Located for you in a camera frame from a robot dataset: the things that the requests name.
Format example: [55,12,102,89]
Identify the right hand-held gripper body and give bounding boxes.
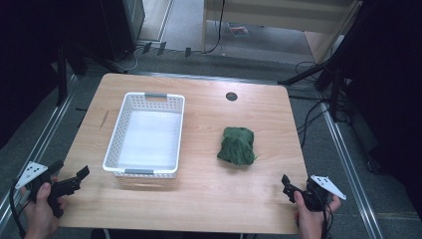
[305,174,348,213]

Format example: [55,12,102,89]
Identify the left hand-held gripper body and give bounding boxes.
[14,159,65,219]

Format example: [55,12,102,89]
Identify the green cloth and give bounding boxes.
[216,125,258,166]

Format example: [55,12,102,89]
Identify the white plastic basket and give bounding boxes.
[102,92,186,179]

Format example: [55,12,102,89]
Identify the person's right hand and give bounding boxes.
[293,190,342,239]

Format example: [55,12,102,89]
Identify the person's left hand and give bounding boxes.
[20,175,68,239]

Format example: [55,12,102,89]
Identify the black tripod stand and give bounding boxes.
[278,49,352,123]

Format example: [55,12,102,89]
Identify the black cabinet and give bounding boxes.
[99,0,147,63]

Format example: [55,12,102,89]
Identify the red printed packet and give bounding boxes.
[228,22,251,38]

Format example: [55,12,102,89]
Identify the metal floor rail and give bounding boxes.
[0,74,81,230]
[318,96,386,239]

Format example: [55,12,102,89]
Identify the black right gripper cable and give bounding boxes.
[320,200,334,239]

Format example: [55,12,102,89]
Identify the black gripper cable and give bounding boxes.
[8,178,28,239]
[320,200,334,239]

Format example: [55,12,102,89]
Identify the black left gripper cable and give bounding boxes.
[8,178,28,239]

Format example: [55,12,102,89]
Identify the black floor cables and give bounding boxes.
[288,60,336,148]

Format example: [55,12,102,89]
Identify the white floor cable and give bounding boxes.
[119,46,140,74]

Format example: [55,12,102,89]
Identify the black hanging cable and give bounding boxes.
[200,0,227,55]

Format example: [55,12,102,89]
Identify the light wooden furniture frame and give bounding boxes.
[200,0,363,65]

